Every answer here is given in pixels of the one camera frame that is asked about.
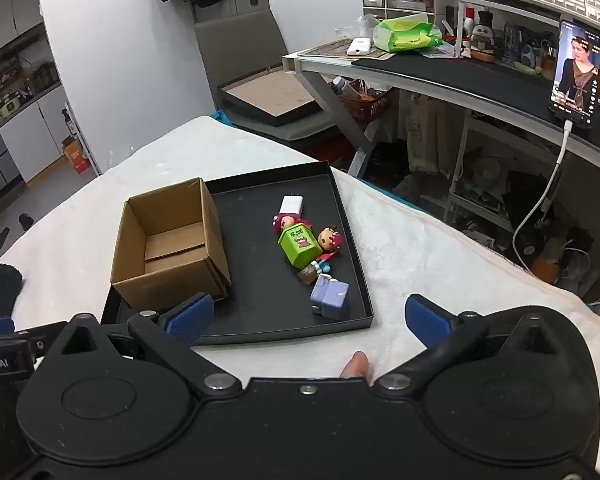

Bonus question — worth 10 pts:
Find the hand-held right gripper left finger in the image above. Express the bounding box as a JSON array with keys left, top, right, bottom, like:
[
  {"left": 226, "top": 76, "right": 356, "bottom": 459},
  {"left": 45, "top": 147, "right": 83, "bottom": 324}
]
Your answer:
[{"left": 60, "top": 294, "right": 243, "bottom": 401}]

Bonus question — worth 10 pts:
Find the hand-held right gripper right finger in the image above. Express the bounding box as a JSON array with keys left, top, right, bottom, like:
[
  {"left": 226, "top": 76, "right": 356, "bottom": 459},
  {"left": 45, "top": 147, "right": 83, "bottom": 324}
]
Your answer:
[{"left": 372, "top": 294, "right": 556, "bottom": 401}]

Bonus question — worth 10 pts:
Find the brown cardboard box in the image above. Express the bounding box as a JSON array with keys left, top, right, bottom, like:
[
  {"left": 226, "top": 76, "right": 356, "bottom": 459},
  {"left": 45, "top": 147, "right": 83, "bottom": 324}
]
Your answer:
[{"left": 110, "top": 176, "right": 232, "bottom": 311}]

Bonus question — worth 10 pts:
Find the black shallow tray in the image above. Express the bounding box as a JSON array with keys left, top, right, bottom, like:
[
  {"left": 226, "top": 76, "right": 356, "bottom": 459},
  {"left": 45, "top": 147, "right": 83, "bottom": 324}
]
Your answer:
[{"left": 101, "top": 160, "right": 374, "bottom": 346}]

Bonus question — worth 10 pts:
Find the purple toy block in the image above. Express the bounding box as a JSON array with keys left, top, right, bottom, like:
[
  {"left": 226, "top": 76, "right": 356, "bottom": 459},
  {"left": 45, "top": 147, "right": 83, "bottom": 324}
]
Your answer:
[{"left": 310, "top": 274, "right": 351, "bottom": 320}]

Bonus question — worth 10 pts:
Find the green toy block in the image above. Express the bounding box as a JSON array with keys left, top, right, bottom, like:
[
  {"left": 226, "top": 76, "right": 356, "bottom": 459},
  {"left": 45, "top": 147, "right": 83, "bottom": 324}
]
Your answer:
[{"left": 278, "top": 223, "right": 323, "bottom": 268}]

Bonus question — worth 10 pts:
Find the small doll figure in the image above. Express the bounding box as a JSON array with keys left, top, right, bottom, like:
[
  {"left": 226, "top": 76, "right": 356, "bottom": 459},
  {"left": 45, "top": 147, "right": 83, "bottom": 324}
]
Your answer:
[{"left": 307, "top": 227, "right": 344, "bottom": 273}]

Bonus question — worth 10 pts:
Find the person's right hand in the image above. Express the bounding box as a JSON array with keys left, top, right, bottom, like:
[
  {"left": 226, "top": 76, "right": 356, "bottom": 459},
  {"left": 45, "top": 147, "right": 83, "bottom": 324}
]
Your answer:
[{"left": 339, "top": 351, "right": 372, "bottom": 380}]

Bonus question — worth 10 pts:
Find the pink-haired doll head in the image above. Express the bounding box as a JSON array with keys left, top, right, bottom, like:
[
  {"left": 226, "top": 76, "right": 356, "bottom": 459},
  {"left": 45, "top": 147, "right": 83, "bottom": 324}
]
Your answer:
[{"left": 272, "top": 214, "right": 313, "bottom": 233}]

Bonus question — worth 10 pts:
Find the white charger plug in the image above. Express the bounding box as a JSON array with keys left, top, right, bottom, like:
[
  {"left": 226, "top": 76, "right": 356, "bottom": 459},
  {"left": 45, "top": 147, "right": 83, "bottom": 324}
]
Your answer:
[{"left": 279, "top": 194, "right": 306, "bottom": 217}]

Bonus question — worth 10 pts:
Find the beige tote bag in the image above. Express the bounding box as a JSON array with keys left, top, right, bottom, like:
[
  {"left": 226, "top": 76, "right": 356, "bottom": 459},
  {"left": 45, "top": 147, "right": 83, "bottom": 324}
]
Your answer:
[{"left": 397, "top": 95, "right": 463, "bottom": 176}]

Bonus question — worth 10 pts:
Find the orange box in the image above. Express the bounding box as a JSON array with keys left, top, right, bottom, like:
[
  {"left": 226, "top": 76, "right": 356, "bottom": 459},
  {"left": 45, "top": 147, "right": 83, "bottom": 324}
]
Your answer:
[{"left": 61, "top": 137, "right": 92, "bottom": 175}]

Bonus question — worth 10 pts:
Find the red plastic basket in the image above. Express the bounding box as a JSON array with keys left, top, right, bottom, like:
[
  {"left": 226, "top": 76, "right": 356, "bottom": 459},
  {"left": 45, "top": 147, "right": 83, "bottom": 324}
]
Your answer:
[{"left": 337, "top": 85, "right": 396, "bottom": 123}]

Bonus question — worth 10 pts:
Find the white kitchen cabinet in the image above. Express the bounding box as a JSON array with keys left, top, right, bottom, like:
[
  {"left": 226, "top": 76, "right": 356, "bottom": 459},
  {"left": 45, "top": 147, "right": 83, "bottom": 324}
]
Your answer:
[{"left": 0, "top": 25, "right": 71, "bottom": 186}]

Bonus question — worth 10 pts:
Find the black framed board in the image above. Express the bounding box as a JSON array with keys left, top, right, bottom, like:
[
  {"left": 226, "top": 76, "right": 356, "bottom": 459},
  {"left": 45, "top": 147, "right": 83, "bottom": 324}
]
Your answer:
[{"left": 216, "top": 69, "right": 333, "bottom": 128}]

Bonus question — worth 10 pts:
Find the black desk mat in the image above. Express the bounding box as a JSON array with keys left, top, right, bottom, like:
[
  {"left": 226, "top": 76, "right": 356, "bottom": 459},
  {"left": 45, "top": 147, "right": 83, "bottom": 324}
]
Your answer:
[{"left": 355, "top": 52, "right": 600, "bottom": 161}]

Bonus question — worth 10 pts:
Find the grey chair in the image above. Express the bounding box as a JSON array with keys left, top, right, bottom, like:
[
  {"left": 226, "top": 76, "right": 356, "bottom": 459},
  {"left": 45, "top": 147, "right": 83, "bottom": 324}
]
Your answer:
[{"left": 195, "top": 7, "right": 361, "bottom": 143}]

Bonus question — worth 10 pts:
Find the green tissue packet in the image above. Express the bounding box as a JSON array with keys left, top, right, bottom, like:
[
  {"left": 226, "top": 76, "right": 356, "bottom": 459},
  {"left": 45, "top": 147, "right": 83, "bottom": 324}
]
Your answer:
[{"left": 372, "top": 14, "right": 443, "bottom": 54}]

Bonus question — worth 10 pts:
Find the black smartphone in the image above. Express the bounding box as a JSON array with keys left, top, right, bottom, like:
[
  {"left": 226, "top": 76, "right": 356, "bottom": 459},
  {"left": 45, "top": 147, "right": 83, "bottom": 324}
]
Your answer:
[{"left": 548, "top": 19, "right": 600, "bottom": 128}]

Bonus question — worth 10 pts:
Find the brown placemat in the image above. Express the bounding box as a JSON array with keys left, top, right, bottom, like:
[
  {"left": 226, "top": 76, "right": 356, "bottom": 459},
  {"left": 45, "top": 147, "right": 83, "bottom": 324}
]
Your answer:
[{"left": 297, "top": 39, "right": 381, "bottom": 60}]

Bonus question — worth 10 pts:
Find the panda figure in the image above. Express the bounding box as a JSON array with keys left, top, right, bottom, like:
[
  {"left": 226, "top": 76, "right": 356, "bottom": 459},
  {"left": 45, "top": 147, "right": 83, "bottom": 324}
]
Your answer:
[{"left": 470, "top": 22, "right": 496, "bottom": 61}]

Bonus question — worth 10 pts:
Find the white desk riser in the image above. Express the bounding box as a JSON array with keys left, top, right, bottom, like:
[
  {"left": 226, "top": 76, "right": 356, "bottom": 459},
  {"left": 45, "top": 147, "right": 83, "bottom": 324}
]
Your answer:
[{"left": 455, "top": 0, "right": 600, "bottom": 61}]

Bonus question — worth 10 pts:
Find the white charging cable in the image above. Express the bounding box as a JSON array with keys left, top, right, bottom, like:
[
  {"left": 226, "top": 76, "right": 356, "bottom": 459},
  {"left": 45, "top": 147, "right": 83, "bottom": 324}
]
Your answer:
[{"left": 511, "top": 120, "right": 573, "bottom": 268}]

